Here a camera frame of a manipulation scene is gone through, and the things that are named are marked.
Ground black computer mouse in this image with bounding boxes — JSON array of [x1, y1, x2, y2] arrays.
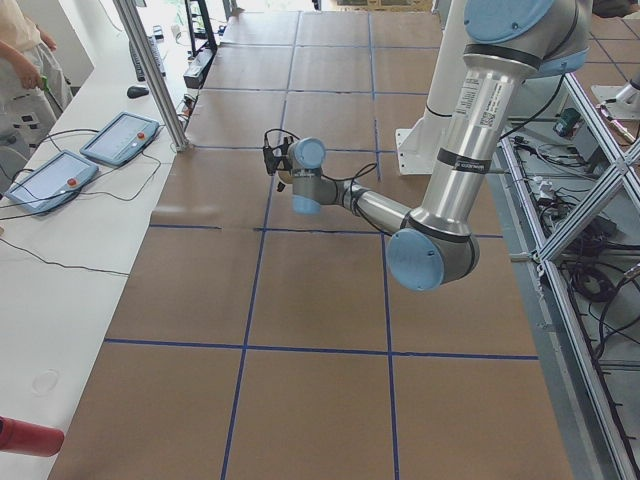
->
[[126, 85, 149, 99]]

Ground person in beige clothes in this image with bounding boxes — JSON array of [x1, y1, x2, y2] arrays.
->
[[1, 1, 73, 151]]

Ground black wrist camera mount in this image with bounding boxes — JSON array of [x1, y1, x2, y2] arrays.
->
[[262, 135, 296, 176]]

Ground aluminium frame post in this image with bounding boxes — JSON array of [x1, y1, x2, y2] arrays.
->
[[113, 0, 190, 152]]

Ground blue teach pendant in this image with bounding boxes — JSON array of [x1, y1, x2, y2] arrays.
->
[[80, 112, 160, 167], [5, 150, 98, 214]]

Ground red bottle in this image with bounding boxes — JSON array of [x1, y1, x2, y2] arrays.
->
[[1, 417, 65, 457]]

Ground black keyboard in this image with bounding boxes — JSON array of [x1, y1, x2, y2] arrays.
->
[[128, 34, 167, 83]]

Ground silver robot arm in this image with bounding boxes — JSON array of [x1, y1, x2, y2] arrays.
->
[[284, 1, 592, 291]]

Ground aluminium side frame rail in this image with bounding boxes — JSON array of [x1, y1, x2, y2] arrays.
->
[[493, 75, 639, 479]]

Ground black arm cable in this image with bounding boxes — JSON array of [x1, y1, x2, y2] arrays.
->
[[319, 162, 379, 187]]

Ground far blue teach pendant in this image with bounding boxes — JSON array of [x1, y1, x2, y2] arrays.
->
[[80, 112, 160, 167]]

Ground near blue teach pendant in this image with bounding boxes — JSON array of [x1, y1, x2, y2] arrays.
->
[[5, 150, 98, 214]]

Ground white pedestal column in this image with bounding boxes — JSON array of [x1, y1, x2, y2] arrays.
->
[[396, 0, 469, 176]]

